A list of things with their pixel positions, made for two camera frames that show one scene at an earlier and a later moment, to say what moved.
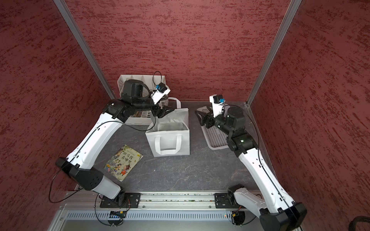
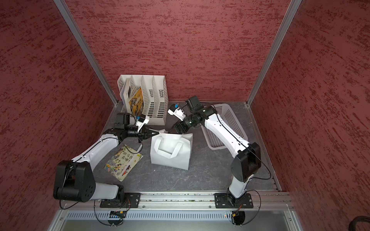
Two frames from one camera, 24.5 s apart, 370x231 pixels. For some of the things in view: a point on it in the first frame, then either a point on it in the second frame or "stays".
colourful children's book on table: (123, 162) stays
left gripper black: (161, 113) -> (145, 133)
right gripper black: (209, 117) -> (178, 125)
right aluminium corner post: (292, 10) stays
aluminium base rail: (150, 201) stays
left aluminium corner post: (84, 48) stays
